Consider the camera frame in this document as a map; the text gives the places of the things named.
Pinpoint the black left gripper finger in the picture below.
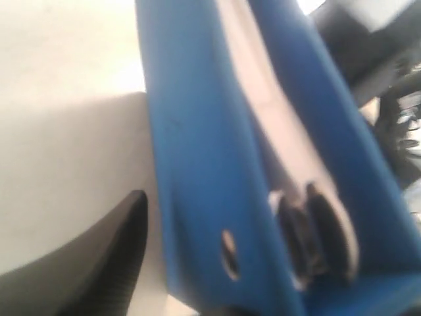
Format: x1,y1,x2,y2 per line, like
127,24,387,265
1,190,148,315

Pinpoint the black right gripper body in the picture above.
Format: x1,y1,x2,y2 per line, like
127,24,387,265
309,1,420,107

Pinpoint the blue ring-binder notebook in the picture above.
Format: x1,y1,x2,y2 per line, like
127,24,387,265
136,1,420,315

